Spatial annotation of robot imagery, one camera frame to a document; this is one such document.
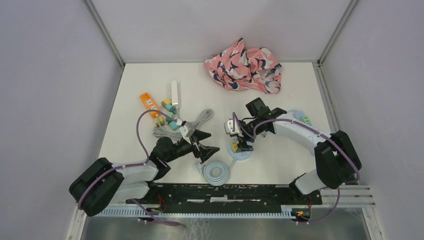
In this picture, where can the yellow USB plug adapter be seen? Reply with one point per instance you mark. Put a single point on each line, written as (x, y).
(159, 121)

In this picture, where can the light blue power strip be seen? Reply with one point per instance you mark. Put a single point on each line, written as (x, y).
(297, 114)

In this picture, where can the green adapter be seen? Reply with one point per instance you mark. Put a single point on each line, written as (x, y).
(170, 116)
(306, 120)

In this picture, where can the orange power strip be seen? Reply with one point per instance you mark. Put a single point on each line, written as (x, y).
(148, 102)

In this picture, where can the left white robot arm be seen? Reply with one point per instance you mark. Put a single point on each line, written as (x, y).
(103, 182)

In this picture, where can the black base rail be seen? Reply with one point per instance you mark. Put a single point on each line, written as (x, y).
(192, 198)

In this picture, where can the round blue socket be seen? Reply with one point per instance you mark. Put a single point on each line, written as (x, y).
(240, 155)

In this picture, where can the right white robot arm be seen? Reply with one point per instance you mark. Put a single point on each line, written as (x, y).
(336, 160)

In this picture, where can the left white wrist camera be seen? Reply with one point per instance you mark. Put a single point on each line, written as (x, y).
(187, 129)

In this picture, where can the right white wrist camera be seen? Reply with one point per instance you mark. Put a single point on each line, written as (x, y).
(231, 128)

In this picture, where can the green adapter on blue strip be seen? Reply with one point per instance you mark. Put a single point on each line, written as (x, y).
(306, 120)

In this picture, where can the white power strip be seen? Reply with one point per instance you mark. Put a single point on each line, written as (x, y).
(175, 98)

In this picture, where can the pink patterned cloth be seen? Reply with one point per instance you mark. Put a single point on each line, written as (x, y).
(238, 68)

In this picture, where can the teal USB plug adapter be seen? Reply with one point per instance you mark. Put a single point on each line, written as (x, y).
(174, 126)

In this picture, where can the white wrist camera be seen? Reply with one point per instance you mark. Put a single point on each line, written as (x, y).
(231, 128)
(187, 129)

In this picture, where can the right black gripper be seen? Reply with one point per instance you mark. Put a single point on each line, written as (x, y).
(242, 144)

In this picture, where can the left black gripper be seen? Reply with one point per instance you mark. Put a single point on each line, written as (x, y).
(205, 152)

